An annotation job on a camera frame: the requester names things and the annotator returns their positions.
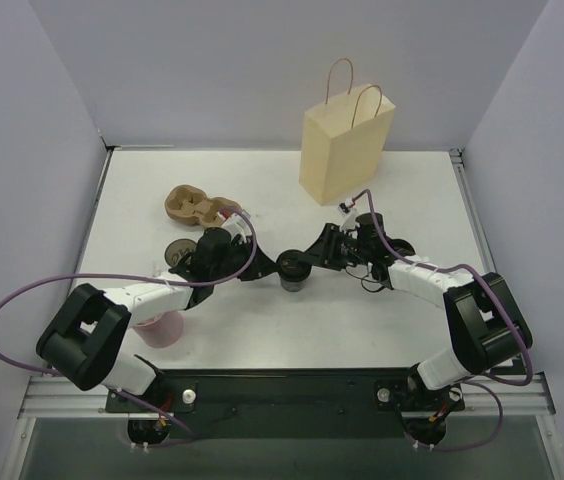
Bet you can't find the black cup lid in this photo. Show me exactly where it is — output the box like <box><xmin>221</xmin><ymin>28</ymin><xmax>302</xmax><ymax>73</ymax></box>
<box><xmin>276</xmin><ymin>249</ymin><xmax>312</xmax><ymax>282</ymax></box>
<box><xmin>390</xmin><ymin>238</ymin><xmax>415</xmax><ymax>257</ymax></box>

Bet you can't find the dark plastic cup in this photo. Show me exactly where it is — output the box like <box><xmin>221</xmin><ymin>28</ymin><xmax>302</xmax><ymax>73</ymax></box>
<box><xmin>280</xmin><ymin>277</ymin><xmax>307</xmax><ymax>293</ymax></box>
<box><xmin>164</xmin><ymin>238</ymin><xmax>197</xmax><ymax>267</ymax></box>

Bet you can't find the brown cardboard cup carrier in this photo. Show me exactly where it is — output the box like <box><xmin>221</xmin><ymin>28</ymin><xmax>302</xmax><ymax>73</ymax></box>
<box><xmin>164</xmin><ymin>184</ymin><xmax>242</xmax><ymax>228</ymax></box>

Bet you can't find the beige paper bag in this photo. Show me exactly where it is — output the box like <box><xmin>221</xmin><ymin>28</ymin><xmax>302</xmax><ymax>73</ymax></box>
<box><xmin>299</xmin><ymin>57</ymin><xmax>396</xmax><ymax>205</ymax></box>

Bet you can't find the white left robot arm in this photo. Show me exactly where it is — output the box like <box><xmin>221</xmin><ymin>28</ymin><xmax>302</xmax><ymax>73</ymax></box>
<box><xmin>36</xmin><ymin>227</ymin><xmax>277</xmax><ymax>411</ymax></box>

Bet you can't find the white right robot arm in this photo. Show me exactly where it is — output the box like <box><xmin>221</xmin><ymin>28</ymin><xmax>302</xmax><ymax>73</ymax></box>
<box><xmin>278</xmin><ymin>213</ymin><xmax>533</xmax><ymax>408</ymax></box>

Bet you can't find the pink straw holder cup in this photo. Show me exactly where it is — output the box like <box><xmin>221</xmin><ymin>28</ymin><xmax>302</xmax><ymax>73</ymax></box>
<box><xmin>132</xmin><ymin>311</ymin><xmax>184</xmax><ymax>349</ymax></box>

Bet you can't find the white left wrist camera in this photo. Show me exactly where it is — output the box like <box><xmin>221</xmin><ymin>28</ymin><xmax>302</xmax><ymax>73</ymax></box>
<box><xmin>220</xmin><ymin>211</ymin><xmax>251</xmax><ymax>242</ymax></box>

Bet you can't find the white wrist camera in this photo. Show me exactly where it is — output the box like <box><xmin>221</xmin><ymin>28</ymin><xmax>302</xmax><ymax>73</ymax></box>
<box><xmin>220</xmin><ymin>211</ymin><xmax>251</xmax><ymax>242</ymax></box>
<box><xmin>337</xmin><ymin>198</ymin><xmax>358</xmax><ymax>232</ymax></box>

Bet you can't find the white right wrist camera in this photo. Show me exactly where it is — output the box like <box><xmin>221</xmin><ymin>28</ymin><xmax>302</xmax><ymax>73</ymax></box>
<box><xmin>337</xmin><ymin>198</ymin><xmax>358</xmax><ymax>232</ymax></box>

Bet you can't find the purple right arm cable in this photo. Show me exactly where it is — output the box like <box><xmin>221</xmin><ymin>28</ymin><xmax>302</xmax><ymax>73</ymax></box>
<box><xmin>351</xmin><ymin>188</ymin><xmax>535</xmax><ymax>451</ymax></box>

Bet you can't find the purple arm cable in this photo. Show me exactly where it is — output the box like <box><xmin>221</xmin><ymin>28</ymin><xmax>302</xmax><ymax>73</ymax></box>
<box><xmin>0</xmin><ymin>209</ymin><xmax>258</xmax><ymax>446</ymax></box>
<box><xmin>351</xmin><ymin>188</ymin><xmax>535</xmax><ymax>451</ymax></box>

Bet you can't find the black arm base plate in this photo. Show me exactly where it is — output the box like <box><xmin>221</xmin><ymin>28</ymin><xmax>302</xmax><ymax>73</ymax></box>
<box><xmin>105</xmin><ymin>368</ymin><xmax>465</xmax><ymax>444</ymax></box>

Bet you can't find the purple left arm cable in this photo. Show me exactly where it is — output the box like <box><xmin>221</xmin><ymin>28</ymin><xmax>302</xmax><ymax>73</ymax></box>
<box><xmin>0</xmin><ymin>209</ymin><xmax>258</xmax><ymax>446</ymax></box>

